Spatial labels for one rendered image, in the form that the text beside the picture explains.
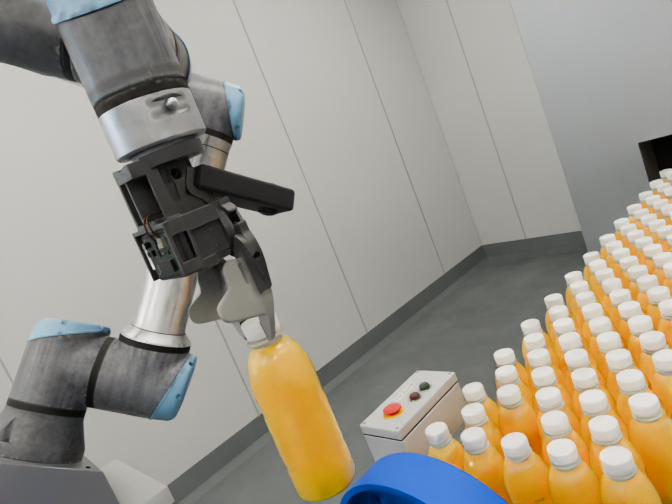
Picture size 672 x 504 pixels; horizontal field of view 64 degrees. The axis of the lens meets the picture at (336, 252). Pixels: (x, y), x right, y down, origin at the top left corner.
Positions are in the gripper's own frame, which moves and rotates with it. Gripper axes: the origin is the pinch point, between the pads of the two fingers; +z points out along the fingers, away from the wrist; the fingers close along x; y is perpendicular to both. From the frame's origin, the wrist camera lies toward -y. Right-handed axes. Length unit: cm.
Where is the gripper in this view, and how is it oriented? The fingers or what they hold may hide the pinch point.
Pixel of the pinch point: (259, 324)
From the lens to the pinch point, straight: 58.5
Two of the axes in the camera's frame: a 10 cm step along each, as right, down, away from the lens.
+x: 6.6, -1.1, -7.4
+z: 3.6, 9.2, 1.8
